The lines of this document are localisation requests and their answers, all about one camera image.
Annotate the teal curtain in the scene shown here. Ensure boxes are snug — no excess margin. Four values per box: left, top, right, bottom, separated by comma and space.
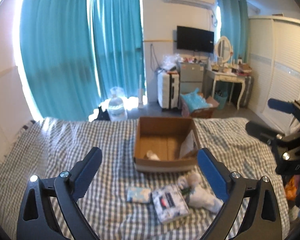
217, 0, 249, 62
19, 0, 101, 121
90, 0, 145, 100

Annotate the grey mini fridge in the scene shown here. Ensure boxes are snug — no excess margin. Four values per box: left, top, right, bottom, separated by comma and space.
178, 62, 204, 94

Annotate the white work glove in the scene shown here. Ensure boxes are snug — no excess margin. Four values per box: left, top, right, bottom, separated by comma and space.
146, 150, 160, 161

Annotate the teal curtain right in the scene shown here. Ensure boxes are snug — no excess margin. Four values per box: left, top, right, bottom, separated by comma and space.
217, 0, 249, 62

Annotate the white dressing table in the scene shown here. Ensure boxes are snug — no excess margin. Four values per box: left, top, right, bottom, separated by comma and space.
203, 68, 254, 109

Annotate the teal curtain middle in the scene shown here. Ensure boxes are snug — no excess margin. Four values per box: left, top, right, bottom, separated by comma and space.
90, 0, 145, 100

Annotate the white rolled glove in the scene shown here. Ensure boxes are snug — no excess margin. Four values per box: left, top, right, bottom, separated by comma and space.
177, 172, 223, 214

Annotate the teal waste bin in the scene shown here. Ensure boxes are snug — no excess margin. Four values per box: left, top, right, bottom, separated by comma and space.
214, 90, 228, 110

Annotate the box with blue bag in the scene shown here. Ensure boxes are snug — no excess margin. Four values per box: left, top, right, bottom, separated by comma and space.
180, 88, 219, 119

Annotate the light blue tissue pack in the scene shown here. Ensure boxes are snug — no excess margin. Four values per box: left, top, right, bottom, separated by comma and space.
127, 187, 151, 204

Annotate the white suitcase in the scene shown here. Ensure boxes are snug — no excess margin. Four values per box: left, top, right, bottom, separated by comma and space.
157, 71, 179, 109

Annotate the checkered bed sheet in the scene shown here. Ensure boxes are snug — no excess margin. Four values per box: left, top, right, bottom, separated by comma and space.
0, 118, 290, 239

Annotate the oval vanity mirror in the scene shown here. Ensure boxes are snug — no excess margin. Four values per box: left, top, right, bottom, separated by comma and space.
214, 36, 234, 63

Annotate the black wall television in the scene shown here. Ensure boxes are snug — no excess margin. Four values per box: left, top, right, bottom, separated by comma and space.
177, 26, 215, 53

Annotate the green item among gloves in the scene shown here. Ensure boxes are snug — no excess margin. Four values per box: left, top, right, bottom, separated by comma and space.
181, 187, 192, 196

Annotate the floral blue tissue pack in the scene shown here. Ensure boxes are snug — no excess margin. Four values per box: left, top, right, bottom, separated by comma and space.
152, 184, 190, 224

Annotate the clear water jug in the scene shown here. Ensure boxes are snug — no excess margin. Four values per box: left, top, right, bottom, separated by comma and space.
107, 87, 128, 122

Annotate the teal curtain left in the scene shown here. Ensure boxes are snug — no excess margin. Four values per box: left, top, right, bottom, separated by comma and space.
19, 0, 101, 121

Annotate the white wardrobe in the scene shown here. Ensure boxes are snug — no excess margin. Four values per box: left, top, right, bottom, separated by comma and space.
248, 16, 300, 133

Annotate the brown cardboard box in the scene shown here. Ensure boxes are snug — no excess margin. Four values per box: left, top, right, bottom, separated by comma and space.
134, 116, 200, 173

